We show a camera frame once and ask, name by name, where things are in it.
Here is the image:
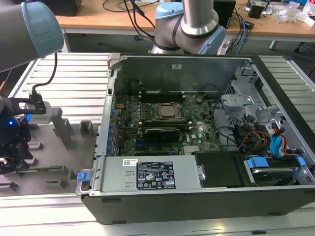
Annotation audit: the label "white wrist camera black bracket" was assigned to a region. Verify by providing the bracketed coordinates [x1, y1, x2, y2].
[7, 97, 53, 123]

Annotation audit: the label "metal drive cage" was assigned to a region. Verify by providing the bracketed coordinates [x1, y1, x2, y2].
[220, 65, 287, 130]

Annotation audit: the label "grey power supply unit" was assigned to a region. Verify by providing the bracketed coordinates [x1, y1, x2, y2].
[100, 155, 205, 195]

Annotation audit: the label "grey parts rack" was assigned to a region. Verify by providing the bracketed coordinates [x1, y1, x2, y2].
[0, 107, 99, 197]

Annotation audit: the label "metal power supply handle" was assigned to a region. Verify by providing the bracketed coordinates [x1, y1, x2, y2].
[75, 169, 95, 197]

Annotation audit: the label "black desk cable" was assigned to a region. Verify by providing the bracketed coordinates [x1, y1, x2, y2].
[123, 0, 158, 40]

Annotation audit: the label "black looped cable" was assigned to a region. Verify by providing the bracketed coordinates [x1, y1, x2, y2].
[199, 83, 224, 99]

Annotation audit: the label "blue flat data cable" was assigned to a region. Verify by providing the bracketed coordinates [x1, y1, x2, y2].
[269, 136, 284, 160]

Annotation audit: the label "grey plastic case latch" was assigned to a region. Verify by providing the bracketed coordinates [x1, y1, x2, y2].
[107, 53, 122, 71]

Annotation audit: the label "black graphics card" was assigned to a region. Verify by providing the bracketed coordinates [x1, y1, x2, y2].
[142, 127, 182, 143]

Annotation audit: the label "black computer tower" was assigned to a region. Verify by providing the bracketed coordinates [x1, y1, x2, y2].
[213, 0, 236, 30]

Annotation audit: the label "red yellow black wire bundle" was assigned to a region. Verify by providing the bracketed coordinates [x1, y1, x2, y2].
[235, 122, 271, 151]

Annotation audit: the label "small black device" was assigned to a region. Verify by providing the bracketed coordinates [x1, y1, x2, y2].
[248, 4, 266, 18]

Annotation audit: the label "black cable bundle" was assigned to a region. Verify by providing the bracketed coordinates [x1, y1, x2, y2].
[212, 100, 241, 151]

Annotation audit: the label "black plastic bay cover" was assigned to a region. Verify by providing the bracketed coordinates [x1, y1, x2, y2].
[193, 151, 247, 188]

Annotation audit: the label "black chair base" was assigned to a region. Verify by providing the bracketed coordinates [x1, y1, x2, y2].
[294, 41, 315, 54]

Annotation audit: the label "wooden desk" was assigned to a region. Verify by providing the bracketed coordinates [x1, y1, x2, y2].
[55, 13, 315, 54]

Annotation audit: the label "silver chipset heatsink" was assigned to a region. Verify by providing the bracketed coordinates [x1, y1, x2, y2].
[183, 147, 200, 156]

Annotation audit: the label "black camera cable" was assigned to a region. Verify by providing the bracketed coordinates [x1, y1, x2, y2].
[31, 52, 59, 95]

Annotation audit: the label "silver CPU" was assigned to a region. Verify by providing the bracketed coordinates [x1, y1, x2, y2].
[161, 105, 182, 117]

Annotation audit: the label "white power strip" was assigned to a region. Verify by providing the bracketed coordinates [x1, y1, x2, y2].
[220, 40, 231, 54]

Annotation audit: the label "hard disk in blue carrier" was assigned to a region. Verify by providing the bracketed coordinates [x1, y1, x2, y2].
[243, 157, 306, 187]

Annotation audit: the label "green RAM stick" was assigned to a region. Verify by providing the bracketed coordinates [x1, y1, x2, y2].
[145, 90, 184, 96]
[16, 167, 63, 173]

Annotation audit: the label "black open PC case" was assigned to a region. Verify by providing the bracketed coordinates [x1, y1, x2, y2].
[80, 53, 315, 226]

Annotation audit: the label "large black desk box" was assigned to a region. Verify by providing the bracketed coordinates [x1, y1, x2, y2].
[50, 0, 82, 16]

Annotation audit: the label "clear plastic bags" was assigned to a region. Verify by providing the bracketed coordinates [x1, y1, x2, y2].
[275, 1, 308, 24]

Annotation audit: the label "green motherboard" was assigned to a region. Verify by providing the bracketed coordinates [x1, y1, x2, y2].
[114, 90, 223, 157]

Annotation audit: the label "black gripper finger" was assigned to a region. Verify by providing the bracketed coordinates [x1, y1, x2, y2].
[17, 117, 34, 162]
[0, 147, 24, 176]

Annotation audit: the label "blue hanging cable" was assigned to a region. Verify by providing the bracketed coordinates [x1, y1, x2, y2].
[239, 18, 249, 55]

